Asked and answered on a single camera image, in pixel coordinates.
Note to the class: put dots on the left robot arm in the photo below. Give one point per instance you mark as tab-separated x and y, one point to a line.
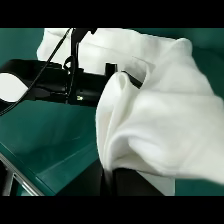
36	78

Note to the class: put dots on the white shirt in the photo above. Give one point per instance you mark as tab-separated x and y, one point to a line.
166	126

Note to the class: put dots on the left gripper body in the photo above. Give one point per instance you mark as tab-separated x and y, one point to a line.
88	86

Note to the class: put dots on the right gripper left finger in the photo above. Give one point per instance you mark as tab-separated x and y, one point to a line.
107	183

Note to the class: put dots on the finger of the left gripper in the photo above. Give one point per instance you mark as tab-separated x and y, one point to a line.
133	81

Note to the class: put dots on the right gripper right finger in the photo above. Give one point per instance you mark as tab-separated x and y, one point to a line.
136	185

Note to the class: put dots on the silver frame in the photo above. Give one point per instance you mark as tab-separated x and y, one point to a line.
15	176

